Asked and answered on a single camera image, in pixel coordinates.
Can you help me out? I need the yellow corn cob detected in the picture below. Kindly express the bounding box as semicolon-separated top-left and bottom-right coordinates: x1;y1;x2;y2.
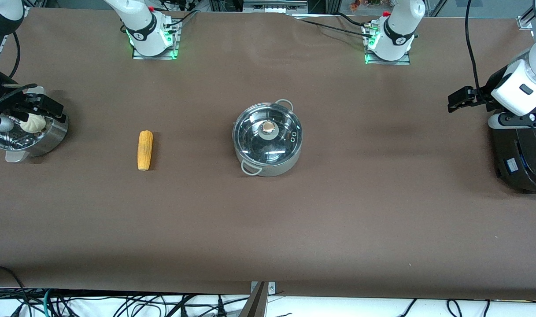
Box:
137;130;154;171

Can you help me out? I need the glass pot lid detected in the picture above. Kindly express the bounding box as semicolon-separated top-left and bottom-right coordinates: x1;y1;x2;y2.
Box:
233;103;302;164

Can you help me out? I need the steel steamer pot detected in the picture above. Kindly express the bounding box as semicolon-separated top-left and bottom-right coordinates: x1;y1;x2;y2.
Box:
0;86;69;163

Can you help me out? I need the white steamed bun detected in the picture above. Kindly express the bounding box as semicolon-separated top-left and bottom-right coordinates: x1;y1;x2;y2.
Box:
20;112;46;133

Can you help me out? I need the black round appliance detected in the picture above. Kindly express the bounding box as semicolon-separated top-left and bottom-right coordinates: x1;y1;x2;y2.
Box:
490;123;536;195

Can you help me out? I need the brown table cover sheet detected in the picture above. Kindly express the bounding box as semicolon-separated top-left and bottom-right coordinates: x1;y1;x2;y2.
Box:
0;8;536;301

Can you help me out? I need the grey metal profile beam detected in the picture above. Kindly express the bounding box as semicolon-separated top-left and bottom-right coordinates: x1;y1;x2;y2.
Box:
238;282;269;317

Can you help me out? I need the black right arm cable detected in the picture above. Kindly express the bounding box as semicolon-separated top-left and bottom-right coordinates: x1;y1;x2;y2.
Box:
0;32;38;111

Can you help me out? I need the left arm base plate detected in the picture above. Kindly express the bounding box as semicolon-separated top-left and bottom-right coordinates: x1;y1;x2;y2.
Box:
364;24;412;66

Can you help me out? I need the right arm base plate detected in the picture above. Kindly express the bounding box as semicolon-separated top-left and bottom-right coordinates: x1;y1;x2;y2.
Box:
131;21;181;60

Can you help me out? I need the black floor cable loop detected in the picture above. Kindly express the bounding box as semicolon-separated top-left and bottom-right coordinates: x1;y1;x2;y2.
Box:
0;265;30;317

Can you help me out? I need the steel pot with handles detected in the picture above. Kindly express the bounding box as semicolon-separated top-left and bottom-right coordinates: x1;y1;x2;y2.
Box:
233;99;303;177

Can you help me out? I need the aluminium frame rail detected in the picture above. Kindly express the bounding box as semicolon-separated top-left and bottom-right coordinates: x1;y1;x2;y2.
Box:
243;0;309;15

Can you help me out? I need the metal table edge bracket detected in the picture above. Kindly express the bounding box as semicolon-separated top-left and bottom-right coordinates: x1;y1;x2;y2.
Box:
250;281;277;295

